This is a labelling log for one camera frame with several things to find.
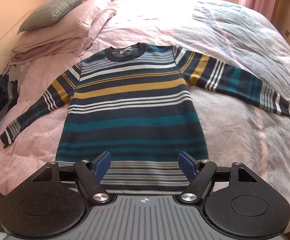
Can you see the striped knit sweater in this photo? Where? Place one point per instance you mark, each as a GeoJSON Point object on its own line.
{"type": "Point", "coordinates": [135, 103]}

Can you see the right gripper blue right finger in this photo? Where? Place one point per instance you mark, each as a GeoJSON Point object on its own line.
{"type": "Point", "coordinates": [200, 175]}

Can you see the pink grey bed duvet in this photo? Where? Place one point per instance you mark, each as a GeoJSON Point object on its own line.
{"type": "Point", "coordinates": [233, 130]}

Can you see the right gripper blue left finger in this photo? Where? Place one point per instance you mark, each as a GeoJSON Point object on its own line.
{"type": "Point", "coordinates": [89, 176]}

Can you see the lower pink pillow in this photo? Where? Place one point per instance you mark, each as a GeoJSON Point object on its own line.
{"type": "Point", "coordinates": [76, 46]}

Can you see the grey checked pillow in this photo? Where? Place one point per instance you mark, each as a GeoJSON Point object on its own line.
{"type": "Point", "coordinates": [48, 13]}

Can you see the pink pillow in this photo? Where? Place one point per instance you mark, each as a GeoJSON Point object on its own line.
{"type": "Point", "coordinates": [75, 24]}
{"type": "Point", "coordinates": [76, 46]}

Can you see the small brass wall plate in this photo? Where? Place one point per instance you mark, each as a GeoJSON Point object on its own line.
{"type": "Point", "coordinates": [287, 33]}

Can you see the upper pink pillow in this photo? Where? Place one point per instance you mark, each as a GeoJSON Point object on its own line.
{"type": "Point", "coordinates": [75, 24]}

